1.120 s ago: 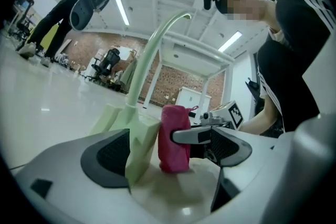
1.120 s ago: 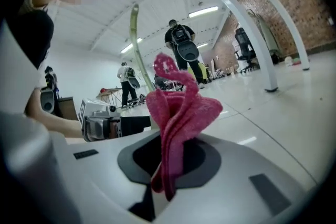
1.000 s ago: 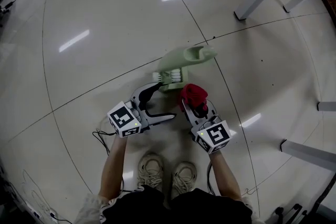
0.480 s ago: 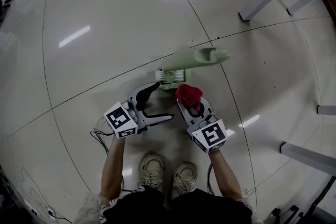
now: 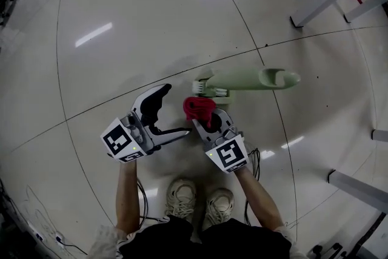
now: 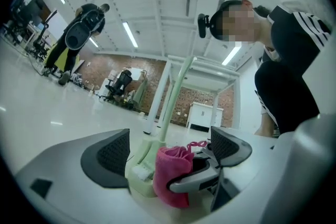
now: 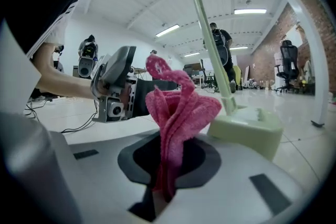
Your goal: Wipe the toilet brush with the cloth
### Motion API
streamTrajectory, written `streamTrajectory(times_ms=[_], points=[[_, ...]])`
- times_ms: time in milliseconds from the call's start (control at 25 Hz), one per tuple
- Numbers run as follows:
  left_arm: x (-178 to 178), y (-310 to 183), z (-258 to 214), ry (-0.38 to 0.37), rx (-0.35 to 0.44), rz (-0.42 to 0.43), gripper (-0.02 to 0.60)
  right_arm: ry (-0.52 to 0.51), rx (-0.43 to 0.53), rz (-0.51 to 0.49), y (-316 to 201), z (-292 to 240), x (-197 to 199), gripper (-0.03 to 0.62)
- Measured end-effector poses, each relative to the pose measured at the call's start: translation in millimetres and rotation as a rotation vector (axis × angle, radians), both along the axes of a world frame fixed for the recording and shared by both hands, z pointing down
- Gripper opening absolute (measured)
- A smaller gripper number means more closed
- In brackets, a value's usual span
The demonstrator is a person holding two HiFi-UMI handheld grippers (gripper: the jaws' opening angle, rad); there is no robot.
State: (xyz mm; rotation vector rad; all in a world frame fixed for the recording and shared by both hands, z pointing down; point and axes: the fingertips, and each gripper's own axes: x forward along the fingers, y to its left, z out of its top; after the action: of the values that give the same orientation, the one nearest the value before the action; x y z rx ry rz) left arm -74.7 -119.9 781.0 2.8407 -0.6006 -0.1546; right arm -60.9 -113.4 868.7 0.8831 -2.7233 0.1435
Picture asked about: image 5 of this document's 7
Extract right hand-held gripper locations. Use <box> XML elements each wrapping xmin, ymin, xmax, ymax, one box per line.
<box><xmin>190</xmin><ymin>109</ymin><xmax>250</xmax><ymax>175</ymax></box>

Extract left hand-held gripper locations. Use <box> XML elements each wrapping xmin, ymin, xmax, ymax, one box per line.
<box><xmin>100</xmin><ymin>83</ymin><xmax>194</xmax><ymax>164</ymax></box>

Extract pink cloth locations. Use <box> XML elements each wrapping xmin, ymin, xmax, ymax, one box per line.
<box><xmin>182</xmin><ymin>96</ymin><xmax>218</xmax><ymax>129</ymax></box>

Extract green handled floor tool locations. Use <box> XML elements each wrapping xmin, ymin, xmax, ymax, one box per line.
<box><xmin>193</xmin><ymin>67</ymin><xmax>302</xmax><ymax>98</ymax></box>

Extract person's left forearm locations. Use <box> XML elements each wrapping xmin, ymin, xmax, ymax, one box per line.
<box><xmin>115</xmin><ymin>157</ymin><xmax>144</xmax><ymax>235</ymax></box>

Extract person's right forearm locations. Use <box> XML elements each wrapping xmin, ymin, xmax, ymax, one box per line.
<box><xmin>235</xmin><ymin>165</ymin><xmax>287</xmax><ymax>233</ymax></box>

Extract person's left white shoe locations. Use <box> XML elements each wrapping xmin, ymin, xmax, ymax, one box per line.
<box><xmin>166</xmin><ymin>178</ymin><xmax>197</xmax><ymax>224</ymax></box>

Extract person's white shoe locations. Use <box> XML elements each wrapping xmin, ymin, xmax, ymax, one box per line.
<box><xmin>202</xmin><ymin>187</ymin><xmax>235</xmax><ymax>230</ymax></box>
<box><xmin>166</xmin><ymin>178</ymin><xmax>197</xmax><ymax>224</ymax></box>

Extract person's right white shoe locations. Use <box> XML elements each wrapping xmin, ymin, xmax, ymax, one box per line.
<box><xmin>202</xmin><ymin>187</ymin><xmax>235</xmax><ymax>230</ymax></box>

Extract person's black striped trousers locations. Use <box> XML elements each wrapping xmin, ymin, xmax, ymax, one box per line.
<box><xmin>116</xmin><ymin>214</ymin><xmax>294</xmax><ymax>259</ymax></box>

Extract person's white t-shirt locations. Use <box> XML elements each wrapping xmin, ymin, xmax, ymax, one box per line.
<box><xmin>87</xmin><ymin>223</ymin><xmax>307</xmax><ymax>259</ymax></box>

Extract black office chair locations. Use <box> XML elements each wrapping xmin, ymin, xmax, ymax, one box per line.
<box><xmin>309</xmin><ymin>243</ymin><xmax>345</xmax><ymax>259</ymax></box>

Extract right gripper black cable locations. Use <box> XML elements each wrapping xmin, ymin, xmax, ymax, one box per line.
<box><xmin>243</xmin><ymin>147</ymin><xmax>262</xmax><ymax>227</ymax></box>

